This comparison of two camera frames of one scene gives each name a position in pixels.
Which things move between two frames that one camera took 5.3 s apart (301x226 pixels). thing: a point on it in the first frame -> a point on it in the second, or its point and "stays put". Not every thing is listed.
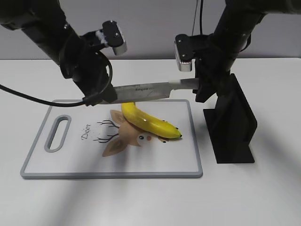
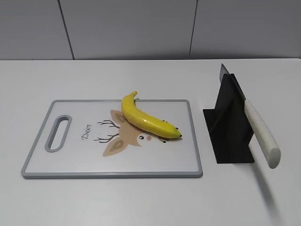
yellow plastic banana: x=143 y=120 stays put
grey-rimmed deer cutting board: x=78 y=141 stays put
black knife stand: x=231 y=124 stays put
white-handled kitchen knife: x=134 y=92 -> x=263 y=135
